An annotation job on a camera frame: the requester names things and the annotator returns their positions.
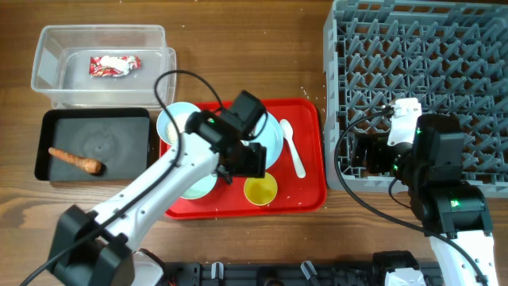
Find red serving tray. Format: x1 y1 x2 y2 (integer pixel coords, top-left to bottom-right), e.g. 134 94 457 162
166 99 327 220

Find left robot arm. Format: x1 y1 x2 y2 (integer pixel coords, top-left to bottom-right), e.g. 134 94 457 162
45 110 266 285

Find white plastic spoon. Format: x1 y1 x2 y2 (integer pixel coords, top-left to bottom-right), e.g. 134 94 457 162
279 119 306 179

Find green bowl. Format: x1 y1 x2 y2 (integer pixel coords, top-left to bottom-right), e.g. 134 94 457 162
181 175 217 200

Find blue bowl with rice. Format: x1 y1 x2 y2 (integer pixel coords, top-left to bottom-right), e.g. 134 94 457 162
156 102 201 145

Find clear plastic bin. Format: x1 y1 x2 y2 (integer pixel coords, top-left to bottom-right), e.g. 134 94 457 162
31 25 177 110

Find orange carrot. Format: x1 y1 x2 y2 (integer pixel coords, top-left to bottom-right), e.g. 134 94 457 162
48 147 102 174

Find grey dishwasher rack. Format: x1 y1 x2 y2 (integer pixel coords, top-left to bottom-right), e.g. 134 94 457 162
323 1 507 198

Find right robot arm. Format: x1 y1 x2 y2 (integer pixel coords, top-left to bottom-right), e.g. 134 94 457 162
352 110 498 285

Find black mounting rail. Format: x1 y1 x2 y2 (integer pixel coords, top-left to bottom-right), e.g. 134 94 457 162
163 250 445 286

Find light blue plate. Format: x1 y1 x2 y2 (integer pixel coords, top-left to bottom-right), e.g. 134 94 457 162
242 113 283 169

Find black waste tray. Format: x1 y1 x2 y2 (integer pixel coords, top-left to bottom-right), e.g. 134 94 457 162
34 107 150 182

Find red snack wrapper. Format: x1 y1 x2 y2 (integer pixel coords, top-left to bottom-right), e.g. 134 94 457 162
89 56 141 77

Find yellow plastic cup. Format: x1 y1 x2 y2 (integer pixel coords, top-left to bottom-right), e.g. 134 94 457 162
244 172 278 206

